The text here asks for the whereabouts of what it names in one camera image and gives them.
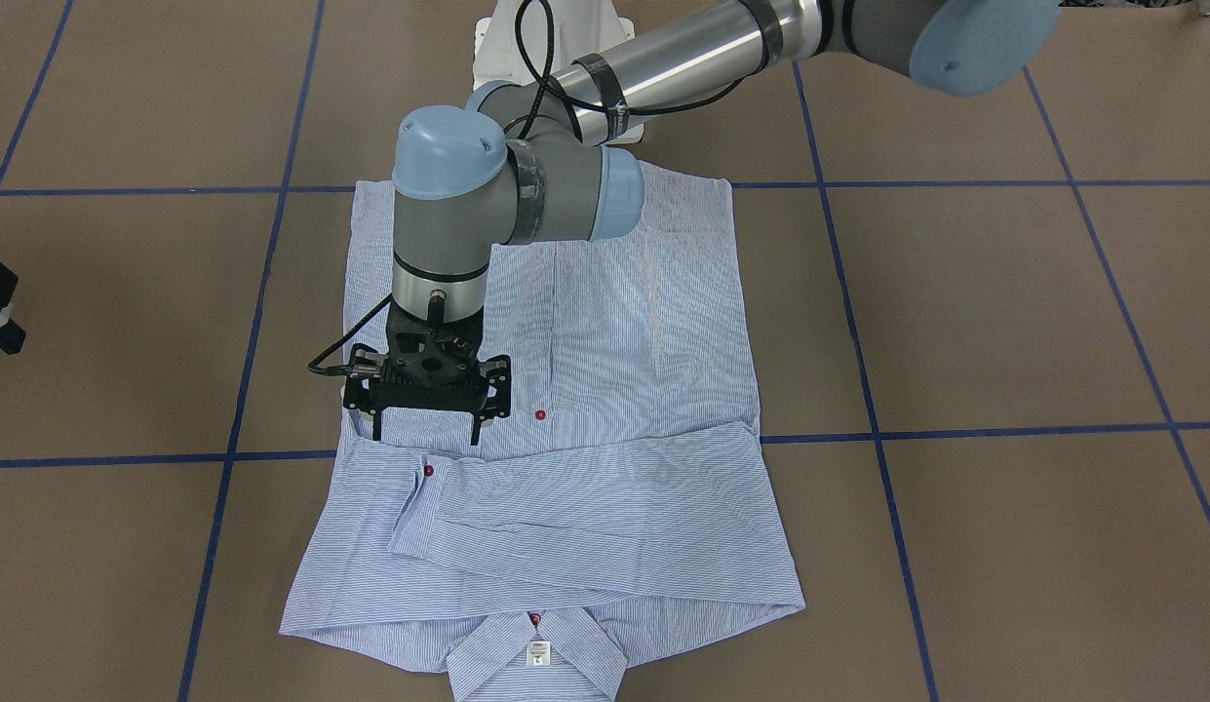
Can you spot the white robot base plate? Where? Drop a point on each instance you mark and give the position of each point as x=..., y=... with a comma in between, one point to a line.
x=556, y=44

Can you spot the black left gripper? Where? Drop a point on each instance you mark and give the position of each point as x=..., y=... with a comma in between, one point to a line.
x=498, y=382

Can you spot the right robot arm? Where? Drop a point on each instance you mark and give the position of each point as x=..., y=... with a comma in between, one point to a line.
x=535, y=163

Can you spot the light blue striped shirt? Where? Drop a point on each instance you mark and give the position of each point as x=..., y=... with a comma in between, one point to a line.
x=622, y=513

